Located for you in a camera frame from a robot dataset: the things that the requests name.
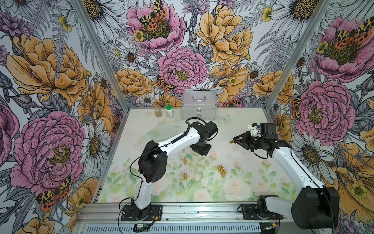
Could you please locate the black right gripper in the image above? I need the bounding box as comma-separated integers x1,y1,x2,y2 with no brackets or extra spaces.
233,131,266,153

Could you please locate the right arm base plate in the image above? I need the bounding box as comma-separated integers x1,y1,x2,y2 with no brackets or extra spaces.
237,203,283,220

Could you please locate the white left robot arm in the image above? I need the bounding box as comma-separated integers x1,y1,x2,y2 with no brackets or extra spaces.
130,117,218,220

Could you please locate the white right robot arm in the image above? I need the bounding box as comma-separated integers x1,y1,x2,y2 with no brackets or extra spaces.
230,123,340,231

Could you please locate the silver aluminium first aid case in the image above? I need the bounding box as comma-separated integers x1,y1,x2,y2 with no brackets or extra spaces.
182,91,218,121

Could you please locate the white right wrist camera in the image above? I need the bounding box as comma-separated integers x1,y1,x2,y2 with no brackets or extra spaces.
248,123,261,137

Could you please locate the white bottle green cap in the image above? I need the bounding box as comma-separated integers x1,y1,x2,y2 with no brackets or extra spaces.
166,105,174,119

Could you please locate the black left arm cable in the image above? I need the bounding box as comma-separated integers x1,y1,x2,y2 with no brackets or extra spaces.
170,116,208,144

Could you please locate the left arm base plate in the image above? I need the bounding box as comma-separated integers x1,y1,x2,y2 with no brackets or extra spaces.
120,204,163,221

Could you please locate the gold lipstick pair lower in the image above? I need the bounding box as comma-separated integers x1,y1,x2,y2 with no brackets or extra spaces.
220,167,227,178

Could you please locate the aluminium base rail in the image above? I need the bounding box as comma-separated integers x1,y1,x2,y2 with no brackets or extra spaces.
96,201,325,234

